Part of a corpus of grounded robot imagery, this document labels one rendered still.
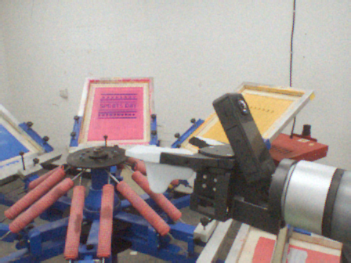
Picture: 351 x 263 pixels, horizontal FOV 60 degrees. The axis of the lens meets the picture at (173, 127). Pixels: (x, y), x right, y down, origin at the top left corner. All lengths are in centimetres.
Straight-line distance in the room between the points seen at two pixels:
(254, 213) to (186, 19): 308
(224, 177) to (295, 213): 9
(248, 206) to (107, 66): 360
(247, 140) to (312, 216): 10
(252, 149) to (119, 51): 348
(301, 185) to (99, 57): 373
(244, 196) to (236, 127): 9
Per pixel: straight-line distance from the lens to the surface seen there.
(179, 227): 143
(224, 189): 38
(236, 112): 36
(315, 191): 34
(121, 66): 378
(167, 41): 346
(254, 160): 36
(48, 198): 143
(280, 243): 136
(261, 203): 39
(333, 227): 35
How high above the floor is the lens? 182
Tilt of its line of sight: 15 degrees down
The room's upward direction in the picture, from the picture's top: straight up
